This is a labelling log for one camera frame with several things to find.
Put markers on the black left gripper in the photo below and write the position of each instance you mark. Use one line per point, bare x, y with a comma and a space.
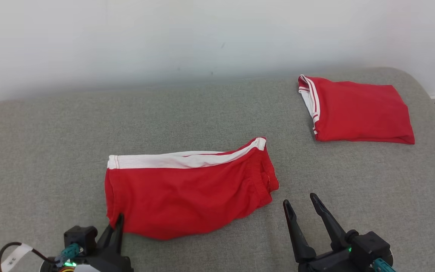
108, 264

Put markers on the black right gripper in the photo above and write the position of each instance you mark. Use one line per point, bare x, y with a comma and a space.
330, 264

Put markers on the red shorts with white stripe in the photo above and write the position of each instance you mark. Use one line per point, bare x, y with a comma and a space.
187, 196

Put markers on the red Bulls basketball jersey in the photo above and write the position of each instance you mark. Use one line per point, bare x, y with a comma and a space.
361, 113

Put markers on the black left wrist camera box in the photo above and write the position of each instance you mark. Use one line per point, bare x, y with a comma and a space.
79, 236

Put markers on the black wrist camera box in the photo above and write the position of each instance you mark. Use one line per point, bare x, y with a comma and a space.
368, 245
79, 236

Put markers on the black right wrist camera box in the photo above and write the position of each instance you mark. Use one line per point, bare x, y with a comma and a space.
368, 245

